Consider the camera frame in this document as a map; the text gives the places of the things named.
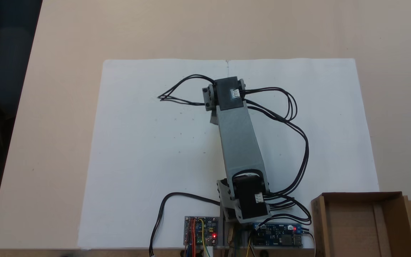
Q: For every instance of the grey ribbed moving gripper finger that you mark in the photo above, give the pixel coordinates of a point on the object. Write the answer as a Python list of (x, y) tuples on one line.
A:
[(214, 117)]

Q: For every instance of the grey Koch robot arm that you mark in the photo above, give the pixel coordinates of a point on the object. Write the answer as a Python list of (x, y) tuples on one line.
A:
[(239, 139)]

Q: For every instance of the blue circuit board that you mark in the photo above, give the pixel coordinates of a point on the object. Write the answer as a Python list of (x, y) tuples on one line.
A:
[(277, 235)]

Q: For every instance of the brown cardboard box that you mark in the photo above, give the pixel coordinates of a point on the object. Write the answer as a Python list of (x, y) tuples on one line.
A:
[(351, 225)]

